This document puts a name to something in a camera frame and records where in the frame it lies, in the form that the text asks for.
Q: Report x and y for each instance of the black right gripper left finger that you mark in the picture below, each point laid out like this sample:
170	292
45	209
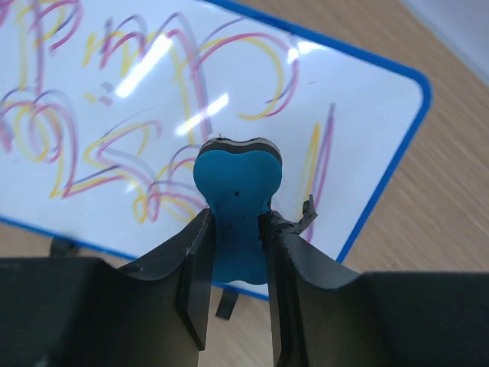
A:
81	311

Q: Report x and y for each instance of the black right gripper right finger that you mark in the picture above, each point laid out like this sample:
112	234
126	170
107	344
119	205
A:
324	314

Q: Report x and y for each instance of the blue whiteboard eraser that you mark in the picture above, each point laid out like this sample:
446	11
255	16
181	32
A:
238	180

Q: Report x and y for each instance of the blue framed whiteboard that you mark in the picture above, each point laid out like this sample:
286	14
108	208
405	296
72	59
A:
105	104

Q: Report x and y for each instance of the black stand foot clip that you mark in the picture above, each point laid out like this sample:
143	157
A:
61	247
227	304

